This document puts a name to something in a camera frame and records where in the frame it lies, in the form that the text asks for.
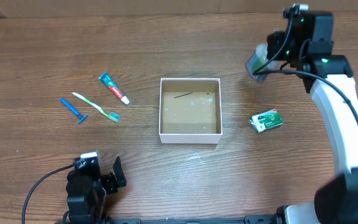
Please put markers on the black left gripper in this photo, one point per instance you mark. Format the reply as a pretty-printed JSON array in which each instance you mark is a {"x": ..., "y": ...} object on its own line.
[{"x": 113, "y": 185}]

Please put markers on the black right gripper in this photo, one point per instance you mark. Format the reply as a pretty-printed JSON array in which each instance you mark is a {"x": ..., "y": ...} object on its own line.
[{"x": 276, "y": 43}]

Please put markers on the clear pump soap bottle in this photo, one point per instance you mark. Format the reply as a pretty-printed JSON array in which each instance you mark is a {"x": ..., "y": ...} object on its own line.
[{"x": 258, "y": 59}]

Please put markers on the green soap bar packet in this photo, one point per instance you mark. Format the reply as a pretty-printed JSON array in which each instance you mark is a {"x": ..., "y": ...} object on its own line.
[{"x": 266, "y": 120}]

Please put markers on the red green toothpaste tube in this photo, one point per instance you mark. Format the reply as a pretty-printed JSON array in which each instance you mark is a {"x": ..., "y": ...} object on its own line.
[{"x": 108, "y": 81}]

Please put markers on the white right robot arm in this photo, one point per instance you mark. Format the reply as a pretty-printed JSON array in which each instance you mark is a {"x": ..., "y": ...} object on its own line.
[{"x": 329, "y": 81}]

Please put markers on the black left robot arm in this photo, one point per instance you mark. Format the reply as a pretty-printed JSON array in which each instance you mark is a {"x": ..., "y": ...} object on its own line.
[{"x": 87, "y": 189}]

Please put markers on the green white toothbrush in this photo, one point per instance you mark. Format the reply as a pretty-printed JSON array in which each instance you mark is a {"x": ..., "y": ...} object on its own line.
[{"x": 112, "y": 116}]

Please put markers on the blue disposable razor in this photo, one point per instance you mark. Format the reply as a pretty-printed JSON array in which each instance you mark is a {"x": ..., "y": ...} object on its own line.
[{"x": 74, "y": 111}]

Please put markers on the white cardboard box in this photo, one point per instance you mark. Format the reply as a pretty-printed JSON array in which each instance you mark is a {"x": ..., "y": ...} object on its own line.
[{"x": 190, "y": 111}]

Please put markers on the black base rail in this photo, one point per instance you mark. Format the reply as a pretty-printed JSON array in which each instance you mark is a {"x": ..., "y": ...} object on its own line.
[{"x": 248, "y": 219}]

